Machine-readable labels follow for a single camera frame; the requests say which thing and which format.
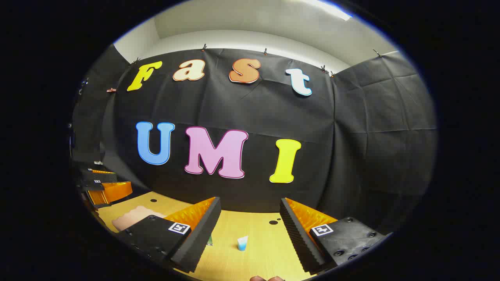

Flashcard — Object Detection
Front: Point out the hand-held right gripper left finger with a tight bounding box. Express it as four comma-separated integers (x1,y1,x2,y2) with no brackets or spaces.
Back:
116,196,222,274

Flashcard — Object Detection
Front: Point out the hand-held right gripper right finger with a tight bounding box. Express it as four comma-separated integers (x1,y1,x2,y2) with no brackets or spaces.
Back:
279,197,392,275

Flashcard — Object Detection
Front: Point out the pink suitcase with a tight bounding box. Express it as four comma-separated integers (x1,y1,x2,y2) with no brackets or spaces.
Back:
111,206,168,233

